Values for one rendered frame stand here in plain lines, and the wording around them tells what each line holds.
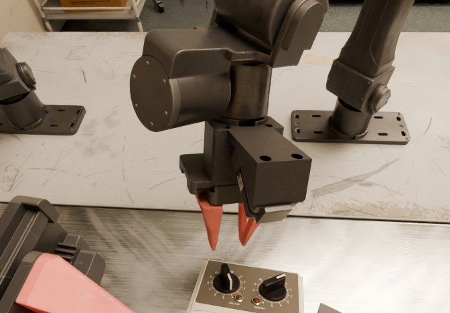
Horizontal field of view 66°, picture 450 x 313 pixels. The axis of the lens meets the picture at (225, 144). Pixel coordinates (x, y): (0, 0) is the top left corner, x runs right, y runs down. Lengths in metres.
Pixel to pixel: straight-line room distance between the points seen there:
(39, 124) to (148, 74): 0.50
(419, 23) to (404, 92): 2.06
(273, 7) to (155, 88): 0.10
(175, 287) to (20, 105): 0.42
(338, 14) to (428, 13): 0.61
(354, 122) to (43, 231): 0.51
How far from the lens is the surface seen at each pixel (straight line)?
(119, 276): 0.54
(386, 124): 0.68
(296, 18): 0.27
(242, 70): 0.30
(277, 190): 0.26
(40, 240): 0.20
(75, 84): 0.82
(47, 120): 0.75
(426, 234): 0.59
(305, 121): 0.65
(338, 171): 0.61
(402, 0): 0.49
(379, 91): 0.55
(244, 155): 0.26
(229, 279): 0.44
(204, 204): 0.34
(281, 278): 0.45
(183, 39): 0.26
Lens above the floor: 1.38
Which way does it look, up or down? 51 degrees down
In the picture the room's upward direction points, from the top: 4 degrees counter-clockwise
